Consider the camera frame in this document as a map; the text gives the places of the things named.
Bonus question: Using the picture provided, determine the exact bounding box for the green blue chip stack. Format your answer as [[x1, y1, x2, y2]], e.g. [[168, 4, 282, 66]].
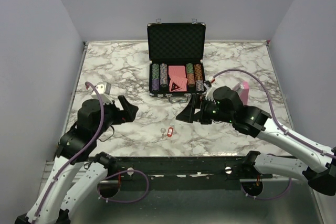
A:
[[152, 63, 160, 92]]

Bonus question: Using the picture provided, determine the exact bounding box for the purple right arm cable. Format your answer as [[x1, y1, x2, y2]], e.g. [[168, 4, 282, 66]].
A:
[[209, 68, 336, 201]]

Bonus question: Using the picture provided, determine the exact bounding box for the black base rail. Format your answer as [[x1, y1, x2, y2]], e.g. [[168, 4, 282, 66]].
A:
[[100, 156, 272, 191]]

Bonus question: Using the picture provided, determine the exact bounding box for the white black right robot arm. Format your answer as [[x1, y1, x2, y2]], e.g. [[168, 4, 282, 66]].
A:
[[176, 86, 335, 196]]

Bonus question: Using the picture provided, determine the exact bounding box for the pink box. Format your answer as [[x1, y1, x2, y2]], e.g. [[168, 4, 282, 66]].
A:
[[232, 81, 249, 105]]

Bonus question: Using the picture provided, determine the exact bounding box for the black poker chip case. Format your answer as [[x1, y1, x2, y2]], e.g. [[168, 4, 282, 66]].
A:
[[147, 22, 206, 98]]

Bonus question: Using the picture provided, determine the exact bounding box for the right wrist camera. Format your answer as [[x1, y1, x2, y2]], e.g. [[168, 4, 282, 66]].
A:
[[204, 80, 217, 102]]

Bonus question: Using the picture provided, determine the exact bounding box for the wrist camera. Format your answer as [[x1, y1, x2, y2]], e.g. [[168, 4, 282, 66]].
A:
[[95, 81, 115, 105], [204, 80, 217, 102]]

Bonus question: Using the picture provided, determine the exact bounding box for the orange blue chip stack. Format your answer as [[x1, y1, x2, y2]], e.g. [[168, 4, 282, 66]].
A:
[[160, 63, 168, 88]]

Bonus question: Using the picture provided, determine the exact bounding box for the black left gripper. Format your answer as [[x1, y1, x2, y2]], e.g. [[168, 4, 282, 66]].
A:
[[94, 94, 139, 137]]

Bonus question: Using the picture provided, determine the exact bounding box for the green chip stack right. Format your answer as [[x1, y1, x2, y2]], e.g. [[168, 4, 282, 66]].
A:
[[186, 63, 195, 88]]

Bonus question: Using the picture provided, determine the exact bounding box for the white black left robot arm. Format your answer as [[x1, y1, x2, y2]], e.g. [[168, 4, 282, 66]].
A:
[[15, 94, 139, 223]]

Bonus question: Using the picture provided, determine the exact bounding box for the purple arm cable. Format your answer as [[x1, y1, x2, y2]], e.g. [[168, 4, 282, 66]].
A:
[[209, 68, 336, 201], [35, 81, 149, 216]]

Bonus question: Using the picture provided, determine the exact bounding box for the red triangular dealer button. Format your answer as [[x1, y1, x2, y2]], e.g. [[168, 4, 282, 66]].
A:
[[170, 80, 181, 92]]

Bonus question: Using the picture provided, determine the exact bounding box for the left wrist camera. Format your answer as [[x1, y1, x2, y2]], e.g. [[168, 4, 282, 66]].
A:
[[95, 81, 115, 105]]

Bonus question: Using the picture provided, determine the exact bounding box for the red key tag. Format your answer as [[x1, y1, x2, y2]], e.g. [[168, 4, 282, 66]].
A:
[[167, 126, 174, 137]]

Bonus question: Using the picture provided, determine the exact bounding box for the orange black chip stack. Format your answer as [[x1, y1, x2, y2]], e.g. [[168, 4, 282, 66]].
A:
[[194, 64, 204, 91]]

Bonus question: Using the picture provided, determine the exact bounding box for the red playing card deck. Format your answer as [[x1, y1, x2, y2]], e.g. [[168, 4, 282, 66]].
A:
[[168, 66, 187, 92]]

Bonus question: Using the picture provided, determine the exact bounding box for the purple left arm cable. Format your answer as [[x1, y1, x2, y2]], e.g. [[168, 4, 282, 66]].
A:
[[35, 81, 149, 216]]

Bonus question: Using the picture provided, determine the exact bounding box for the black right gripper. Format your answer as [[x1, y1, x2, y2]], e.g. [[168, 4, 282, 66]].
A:
[[176, 92, 234, 124]]

